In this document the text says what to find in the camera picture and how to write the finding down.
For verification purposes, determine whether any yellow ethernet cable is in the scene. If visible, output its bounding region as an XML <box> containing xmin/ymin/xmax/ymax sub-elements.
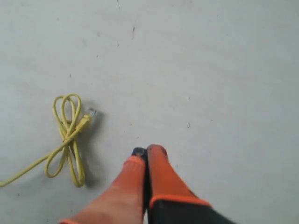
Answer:
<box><xmin>0</xmin><ymin>93</ymin><xmax>98</xmax><ymax>188</ymax></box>

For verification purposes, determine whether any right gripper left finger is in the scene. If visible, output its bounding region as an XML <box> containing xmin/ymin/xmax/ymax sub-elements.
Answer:
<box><xmin>60</xmin><ymin>147</ymin><xmax>147</xmax><ymax>224</ymax></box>

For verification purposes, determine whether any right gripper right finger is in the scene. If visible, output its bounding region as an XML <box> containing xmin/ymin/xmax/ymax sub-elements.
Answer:
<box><xmin>147</xmin><ymin>145</ymin><xmax>233</xmax><ymax>224</ymax></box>

